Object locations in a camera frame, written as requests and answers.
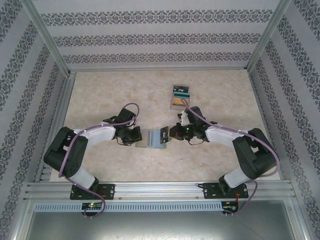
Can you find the slotted grey cable duct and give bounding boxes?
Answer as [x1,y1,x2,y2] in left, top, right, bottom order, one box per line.
[33,201,223,212]

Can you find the grey metal panel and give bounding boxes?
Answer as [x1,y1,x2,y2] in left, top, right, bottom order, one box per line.
[24,209,307,240]

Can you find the thin black camera cable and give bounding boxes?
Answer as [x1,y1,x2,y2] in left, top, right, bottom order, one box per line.
[116,138,135,147]
[187,137,205,146]

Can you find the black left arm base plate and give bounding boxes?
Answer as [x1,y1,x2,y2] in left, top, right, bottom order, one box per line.
[69,183,116,201]

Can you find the gold card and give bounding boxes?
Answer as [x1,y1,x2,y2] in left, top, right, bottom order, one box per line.
[170,96,188,106]

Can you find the small circuit board green light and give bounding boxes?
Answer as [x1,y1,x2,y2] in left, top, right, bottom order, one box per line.
[81,202,102,210]

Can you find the aluminium cross rail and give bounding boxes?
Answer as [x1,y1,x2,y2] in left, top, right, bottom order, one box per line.
[67,65,250,74]

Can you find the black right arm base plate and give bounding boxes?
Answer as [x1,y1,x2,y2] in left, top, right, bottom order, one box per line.
[202,182,250,200]

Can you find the mint green card holder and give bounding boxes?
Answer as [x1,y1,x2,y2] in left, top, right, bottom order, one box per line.
[134,128,168,150]

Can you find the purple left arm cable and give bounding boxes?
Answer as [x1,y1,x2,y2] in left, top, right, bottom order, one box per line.
[59,102,141,220]

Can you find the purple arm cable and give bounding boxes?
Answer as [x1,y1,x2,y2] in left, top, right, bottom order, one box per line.
[59,102,141,220]
[180,97,280,218]

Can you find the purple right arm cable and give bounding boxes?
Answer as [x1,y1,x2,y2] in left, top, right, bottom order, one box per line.
[180,97,280,218]

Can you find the aluminium frame post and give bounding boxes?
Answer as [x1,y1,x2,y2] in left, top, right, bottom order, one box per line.
[243,0,293,73]
[21,0,77,77]

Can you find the aluminium mounting rail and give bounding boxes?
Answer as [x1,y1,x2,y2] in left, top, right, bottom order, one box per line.
[23,181,297,201]

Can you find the small circuit board red wires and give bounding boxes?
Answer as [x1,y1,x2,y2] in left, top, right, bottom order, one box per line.
[222,201,240,213]

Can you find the clear acrylic box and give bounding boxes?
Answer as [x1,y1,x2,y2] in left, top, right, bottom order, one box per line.
[168,84,194,111]

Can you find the aluminium side rail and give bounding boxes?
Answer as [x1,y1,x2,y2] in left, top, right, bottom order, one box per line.
[33,72,76,183]
[248,71,293,181]

